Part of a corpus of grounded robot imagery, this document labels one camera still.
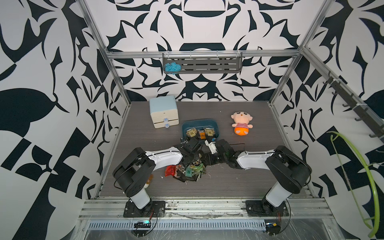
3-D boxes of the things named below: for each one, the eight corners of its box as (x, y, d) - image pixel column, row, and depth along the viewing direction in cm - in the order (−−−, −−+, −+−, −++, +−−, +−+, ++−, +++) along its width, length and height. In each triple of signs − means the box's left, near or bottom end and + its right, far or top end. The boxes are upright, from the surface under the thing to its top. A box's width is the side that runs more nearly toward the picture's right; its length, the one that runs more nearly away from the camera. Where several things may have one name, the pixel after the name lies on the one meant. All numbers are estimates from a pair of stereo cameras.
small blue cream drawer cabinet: (155, 129, 106) (150, 115, 93) (153, 113, 115) (149, 98, 103) (179, 125, 108) (177, 110, 96) (176, 109, 118) (174, 94, 105)
